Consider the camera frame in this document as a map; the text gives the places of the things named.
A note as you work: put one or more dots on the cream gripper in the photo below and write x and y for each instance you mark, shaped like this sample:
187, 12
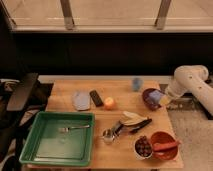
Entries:
165, 100

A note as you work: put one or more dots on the green plastic tray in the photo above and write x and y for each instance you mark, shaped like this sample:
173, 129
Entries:
45, 145

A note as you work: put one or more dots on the window frame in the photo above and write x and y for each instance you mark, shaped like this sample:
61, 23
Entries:
118, 16

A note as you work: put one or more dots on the black chair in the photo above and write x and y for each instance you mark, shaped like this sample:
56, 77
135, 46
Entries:
20, 101

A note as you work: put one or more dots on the carrot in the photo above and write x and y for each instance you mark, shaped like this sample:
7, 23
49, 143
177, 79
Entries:
165, 146

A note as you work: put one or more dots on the orange fruit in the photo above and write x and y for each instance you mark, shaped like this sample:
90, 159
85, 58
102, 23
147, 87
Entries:
109, 103

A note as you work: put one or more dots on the light blue cup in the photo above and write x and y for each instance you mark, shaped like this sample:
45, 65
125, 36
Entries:
136, 84

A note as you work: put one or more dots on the silver ice cream scoop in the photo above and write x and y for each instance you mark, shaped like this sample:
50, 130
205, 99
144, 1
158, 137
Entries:
109, 135

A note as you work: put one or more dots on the black rectangular block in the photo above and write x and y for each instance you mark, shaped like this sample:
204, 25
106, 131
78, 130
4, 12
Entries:
96, 98

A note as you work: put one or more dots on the silver fork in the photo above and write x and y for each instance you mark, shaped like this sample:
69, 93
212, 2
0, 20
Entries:
67, 129

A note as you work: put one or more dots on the black handled utensil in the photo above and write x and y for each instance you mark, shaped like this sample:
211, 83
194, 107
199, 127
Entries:
142, 125

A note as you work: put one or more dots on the purple bowl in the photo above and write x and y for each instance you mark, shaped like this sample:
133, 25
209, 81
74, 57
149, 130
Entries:
148, 102

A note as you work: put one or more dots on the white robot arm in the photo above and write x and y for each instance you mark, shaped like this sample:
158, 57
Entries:
191, 78

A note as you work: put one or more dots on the blue sponge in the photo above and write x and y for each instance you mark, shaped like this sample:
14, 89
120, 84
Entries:
156, 96

